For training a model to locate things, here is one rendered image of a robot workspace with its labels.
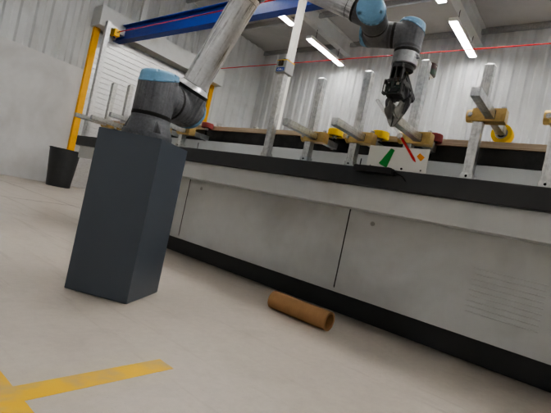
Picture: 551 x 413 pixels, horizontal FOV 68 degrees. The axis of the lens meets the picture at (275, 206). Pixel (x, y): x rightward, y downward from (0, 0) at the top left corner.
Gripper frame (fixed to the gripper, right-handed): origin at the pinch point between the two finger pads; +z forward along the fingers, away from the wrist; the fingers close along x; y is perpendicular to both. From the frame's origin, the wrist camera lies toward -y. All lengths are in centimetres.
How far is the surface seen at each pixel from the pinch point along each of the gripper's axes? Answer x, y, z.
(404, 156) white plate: -4.0, -24.9, 5.5
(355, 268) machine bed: -26, -48, 57
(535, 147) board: 38, -47, -7
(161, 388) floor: -5, 72, 85
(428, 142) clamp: 4.4, -24.8, -1.0
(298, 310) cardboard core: -29, -12, 78
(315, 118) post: -53, -25, -9
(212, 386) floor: 0, 61, 84
